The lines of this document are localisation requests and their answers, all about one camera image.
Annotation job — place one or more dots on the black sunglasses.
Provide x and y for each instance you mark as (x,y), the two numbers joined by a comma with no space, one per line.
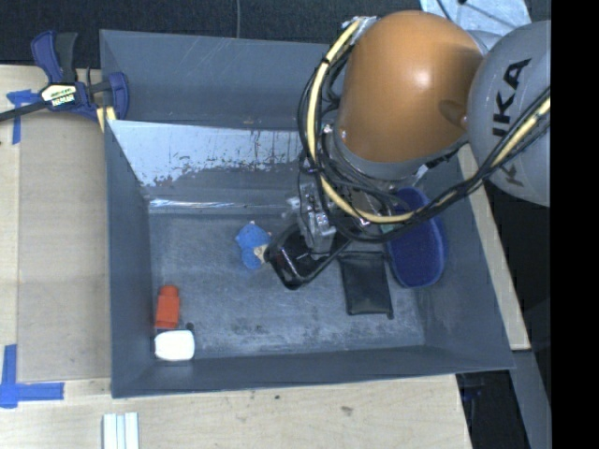
(292,269)

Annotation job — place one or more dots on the blue toy animal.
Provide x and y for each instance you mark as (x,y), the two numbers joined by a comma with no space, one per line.
(250,243)

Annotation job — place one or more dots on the black flat pouch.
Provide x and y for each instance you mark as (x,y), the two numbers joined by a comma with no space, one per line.
(366,285)

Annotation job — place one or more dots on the blue oval sponge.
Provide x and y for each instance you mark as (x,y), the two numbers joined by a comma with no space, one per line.
(419,255)

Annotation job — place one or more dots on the grey metal bin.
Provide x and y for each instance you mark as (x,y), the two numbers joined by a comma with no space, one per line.
(243,307)

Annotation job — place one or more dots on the orange-red small bottle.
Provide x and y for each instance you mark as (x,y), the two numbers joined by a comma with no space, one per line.
(167,307)

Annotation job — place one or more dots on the white rounded block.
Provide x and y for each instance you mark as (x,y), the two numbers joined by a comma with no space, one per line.
(174,345)

